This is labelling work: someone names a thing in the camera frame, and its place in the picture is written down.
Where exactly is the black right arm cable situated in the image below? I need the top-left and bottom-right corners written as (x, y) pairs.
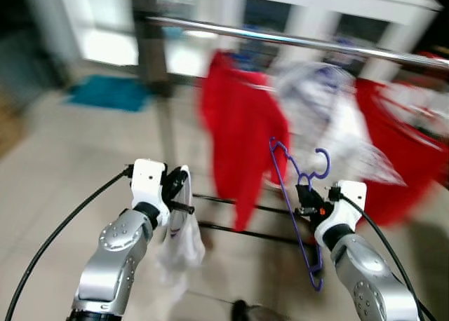
top-left (340, 193), bottom-right (437, 321)

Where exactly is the black clothes rack base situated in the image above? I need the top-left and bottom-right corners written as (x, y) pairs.
top-left (193, 191), bottom-right (316, 246)

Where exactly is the black robot foot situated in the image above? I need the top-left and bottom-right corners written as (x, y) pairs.
top-left (230, 299), bottom-right (281, 321)

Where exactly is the plain red jacket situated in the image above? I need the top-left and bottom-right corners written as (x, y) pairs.
top-left (199, 50), bottom-right (290, 232)

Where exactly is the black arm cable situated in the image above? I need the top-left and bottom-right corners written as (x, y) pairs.
top-left (340, 193), bottom-right (437, 321)
top-left (4, 165), bottom-right (135, 321)

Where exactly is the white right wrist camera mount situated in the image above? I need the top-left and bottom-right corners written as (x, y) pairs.
top-left (314, 181), bottom-right (368, 248)

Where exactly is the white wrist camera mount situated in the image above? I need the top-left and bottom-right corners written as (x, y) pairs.
top-left (130, 158), bottom-right (173, 227)
top-left (314, 181), bottom-right (368, 248)

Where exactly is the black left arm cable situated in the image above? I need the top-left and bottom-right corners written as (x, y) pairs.
top-left (4, 165), bottom-right (135, 321)

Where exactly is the teal floor mat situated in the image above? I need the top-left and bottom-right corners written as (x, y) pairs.
top-left (67, 74), bottom-right (152, 113)

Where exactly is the plain white garment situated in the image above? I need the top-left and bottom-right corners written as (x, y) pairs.
top-left (156, 170), bottom-right (206, 287)

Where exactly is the clothes rack upright post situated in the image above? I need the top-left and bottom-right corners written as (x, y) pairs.
top-left (156, 23), bottom-right (176, 168)

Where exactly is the purple plastic hanger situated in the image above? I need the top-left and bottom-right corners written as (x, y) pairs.
top-left (269, 137), bottom-right (332, 292)

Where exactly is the chrome clothes rail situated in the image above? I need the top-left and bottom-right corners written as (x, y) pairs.
top-left (144, 15), bottom-right (449, 71)

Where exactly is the white glass-door cabinet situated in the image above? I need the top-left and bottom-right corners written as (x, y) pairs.
top-left (224, 0), bottom-right (443, 83)

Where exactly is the red garment with white trim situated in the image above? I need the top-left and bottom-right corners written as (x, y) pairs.
top-left (354, 78), bottom-right (449, 227)

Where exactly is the white stitched garment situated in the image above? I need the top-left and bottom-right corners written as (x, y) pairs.
top-left (270, 60), bottom-right (406, 186)

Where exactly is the grey tied curtain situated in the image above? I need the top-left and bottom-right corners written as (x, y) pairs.
top-left (132, 0), bottom-right (173, 97)

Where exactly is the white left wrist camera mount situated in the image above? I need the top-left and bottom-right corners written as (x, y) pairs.
top-left (130, 158), bottom-right (173, 227)

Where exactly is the blue plastic hanger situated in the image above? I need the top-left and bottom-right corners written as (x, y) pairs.
top-left (228, 46), bottom-right (271, 73)

